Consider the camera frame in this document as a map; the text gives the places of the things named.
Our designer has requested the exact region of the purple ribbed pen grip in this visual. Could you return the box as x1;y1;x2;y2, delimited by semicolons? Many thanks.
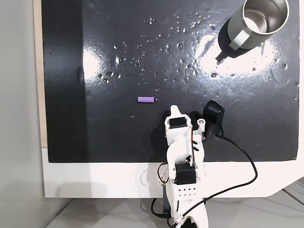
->
137;96;155;104

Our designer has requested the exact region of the stainless steel cup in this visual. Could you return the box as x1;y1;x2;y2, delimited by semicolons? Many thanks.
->
227;0;291;51

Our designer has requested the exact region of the black glossy mat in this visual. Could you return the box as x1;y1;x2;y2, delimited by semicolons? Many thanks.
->
41;0;299;164

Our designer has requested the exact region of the beige wooden board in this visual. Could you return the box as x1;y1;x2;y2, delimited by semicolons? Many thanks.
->
33;0;48;148

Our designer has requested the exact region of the black oval camera box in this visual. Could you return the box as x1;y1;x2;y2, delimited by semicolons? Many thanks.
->
202;99;225;141

